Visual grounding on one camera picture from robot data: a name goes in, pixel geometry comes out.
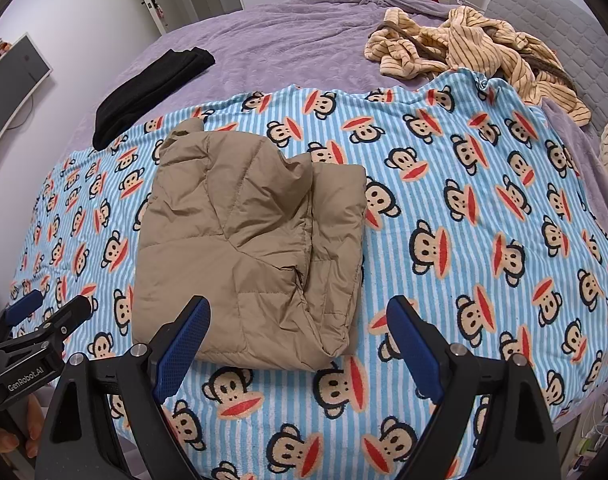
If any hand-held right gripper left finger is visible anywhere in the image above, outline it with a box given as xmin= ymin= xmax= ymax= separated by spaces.
xmin=34 ymin=296 xmax=212 ymax=480

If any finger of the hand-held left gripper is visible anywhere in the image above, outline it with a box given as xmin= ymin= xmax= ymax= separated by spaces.
xmin=14 ymin=294 xmax=92 ymax=356
xmin=0 ymin=290 xmax=45 ymax=333

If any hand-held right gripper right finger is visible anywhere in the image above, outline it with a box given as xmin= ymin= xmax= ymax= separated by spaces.
xmin=386 ymin=296 xmax=562 ymax=480

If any khaki puffer jacket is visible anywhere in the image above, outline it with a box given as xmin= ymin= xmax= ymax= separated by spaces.
xmin=132 ymin=119 xmax=367 ymax=372

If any person's left hand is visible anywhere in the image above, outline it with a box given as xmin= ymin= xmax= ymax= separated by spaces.
xmin=0 ymin=395 xmax=48 ymax=462

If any blue striped monkey blanket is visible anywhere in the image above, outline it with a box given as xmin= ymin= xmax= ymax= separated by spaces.
xmin=8 ymin=67 xmax=608 ymax=480

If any white curved monitor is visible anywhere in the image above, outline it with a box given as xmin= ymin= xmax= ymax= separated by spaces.
xmin=0 ymin=32 xmax=53 ymax=163

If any black folded garment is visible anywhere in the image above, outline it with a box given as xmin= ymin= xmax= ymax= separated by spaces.
xmin=94 ymin=46 xmax=216 ymax=151

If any beige striped fleece garment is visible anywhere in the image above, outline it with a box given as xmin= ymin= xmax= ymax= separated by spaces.
xmin=365 ymin=6 xmax=592 ymax=127

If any purple bedspread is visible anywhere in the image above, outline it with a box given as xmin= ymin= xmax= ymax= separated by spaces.
xmin=76 ymin=0 xmax=608 ymax=431

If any grey quilted headboard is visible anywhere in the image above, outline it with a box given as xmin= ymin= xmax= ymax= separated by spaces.
xmin=484 ymin=0 xmax=608 ymax=141

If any white cable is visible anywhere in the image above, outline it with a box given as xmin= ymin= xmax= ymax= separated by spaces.
xmin=576 ymin=390 xmax=608 ymax=466

